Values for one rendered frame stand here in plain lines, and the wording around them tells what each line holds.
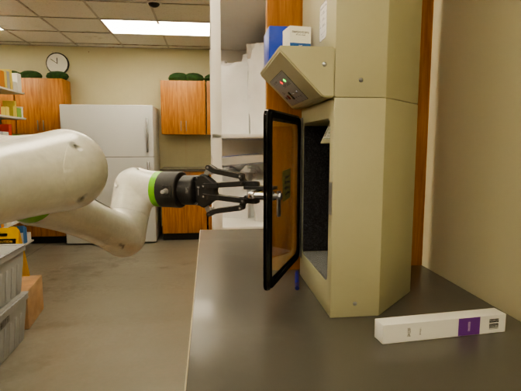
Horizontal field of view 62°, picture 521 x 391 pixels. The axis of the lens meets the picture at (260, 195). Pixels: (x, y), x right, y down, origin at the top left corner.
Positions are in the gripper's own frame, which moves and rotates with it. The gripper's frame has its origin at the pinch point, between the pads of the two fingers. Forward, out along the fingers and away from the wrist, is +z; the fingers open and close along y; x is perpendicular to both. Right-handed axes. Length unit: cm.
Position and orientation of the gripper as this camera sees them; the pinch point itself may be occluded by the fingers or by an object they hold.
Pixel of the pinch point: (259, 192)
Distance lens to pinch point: 103.8
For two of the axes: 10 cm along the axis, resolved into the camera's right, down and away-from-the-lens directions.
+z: 9.5, 0.4, -3.1
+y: 0.0, -9.9, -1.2
